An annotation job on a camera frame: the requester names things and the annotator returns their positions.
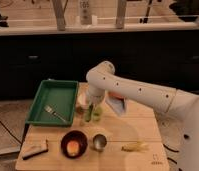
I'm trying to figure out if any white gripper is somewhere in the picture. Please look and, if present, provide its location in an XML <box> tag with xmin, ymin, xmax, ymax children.
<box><xmin>86</xmin><ymin>85</ymin><xmax>105</xmax><ymax>106</ymax></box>

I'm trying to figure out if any green pepper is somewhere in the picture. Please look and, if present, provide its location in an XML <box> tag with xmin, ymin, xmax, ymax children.
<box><xmin>85</xmin><ymin>104</ymin><xmax>94</xmax><ymax>122</ymax></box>

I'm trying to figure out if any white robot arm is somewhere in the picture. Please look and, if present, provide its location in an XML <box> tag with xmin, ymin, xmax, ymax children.
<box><xmin>86</xmin><ymin>61</ymin><xmax>199</xmax><ymax>171</ymax></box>

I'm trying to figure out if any white paper cup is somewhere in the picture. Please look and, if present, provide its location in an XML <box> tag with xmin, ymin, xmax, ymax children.
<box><xmin>77</xmin><ymin>93</ymin><xmax>88</xmax><ymax>114</ymax></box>

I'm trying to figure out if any green plastic cup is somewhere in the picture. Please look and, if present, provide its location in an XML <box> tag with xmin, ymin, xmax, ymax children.
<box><xmin>92</xmin><ymin>106</ymin><xmax>103</xmax><ymax>121</ymax></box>

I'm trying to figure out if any silver metal cup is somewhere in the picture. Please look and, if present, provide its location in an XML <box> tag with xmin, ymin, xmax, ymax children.
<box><xmin>93</xmin><ymin>134</ymin><xmax>107</xmax><ymax>151</ymax></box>

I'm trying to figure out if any orange bowl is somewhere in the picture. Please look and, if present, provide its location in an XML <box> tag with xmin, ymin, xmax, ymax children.
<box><xmin>108</xmin><ymin>92</ymin><xmax>124</xmax><ymax>100</ymax></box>

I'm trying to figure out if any blue cloth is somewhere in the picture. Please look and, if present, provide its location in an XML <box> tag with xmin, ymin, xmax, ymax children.
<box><xmin>106</xmin><ymin>97</ymin><xmax>127</xmax><ymax>116</ymax></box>

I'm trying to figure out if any green plastic tray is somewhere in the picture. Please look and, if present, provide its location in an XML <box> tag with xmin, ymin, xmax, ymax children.
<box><xmin>26</xmin><ymin>80</ymin><xmax>79</xmax><ymax>127</ymax></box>

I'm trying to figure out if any dark bowl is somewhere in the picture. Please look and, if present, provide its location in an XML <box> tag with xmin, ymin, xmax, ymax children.
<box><xmin>61</xmin><ymin>130</ymin><xmax>88</xmax><ymax>159</ymax></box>

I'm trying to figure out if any silver fork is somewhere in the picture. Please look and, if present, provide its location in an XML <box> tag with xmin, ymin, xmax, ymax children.
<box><xmin>44</xmin><ymin>105</ymin><xmax>67</xmax><ymax>123</ymax></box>

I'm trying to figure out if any orange peach fruit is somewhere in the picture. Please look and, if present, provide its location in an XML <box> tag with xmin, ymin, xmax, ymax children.
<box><xmin>67</xmin><ymin>140</ymin><xmax>79</xmax><ymax>156</ymax></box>

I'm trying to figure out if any yellow banana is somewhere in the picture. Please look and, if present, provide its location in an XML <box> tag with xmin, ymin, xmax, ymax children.
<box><xmin>122</xmin><ymin>142</ymin><xmax>148</xmax><ymax>152</ymax></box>

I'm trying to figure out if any small wooden block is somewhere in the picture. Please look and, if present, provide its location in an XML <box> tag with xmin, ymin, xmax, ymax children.
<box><xmin>33</xmin><ymin>140</ymin><xmax>48</xmax><ymax>150</ymax></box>

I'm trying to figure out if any black cable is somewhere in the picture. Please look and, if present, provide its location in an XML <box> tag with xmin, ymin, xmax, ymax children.
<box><xmin>0</xmin><ymin>114</ymin><xmax>22</xmax><ymax>145</ymax></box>
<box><xmin>162</xmin><ymin>143</ymin><xmax>179</xmax><ymax>166</ymax></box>

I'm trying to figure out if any black cable left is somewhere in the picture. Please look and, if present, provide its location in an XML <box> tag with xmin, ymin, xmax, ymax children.
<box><xmin>0</xmin><ymin>114</ymin><xmax>22</xmax><ymax>145</ymax></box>

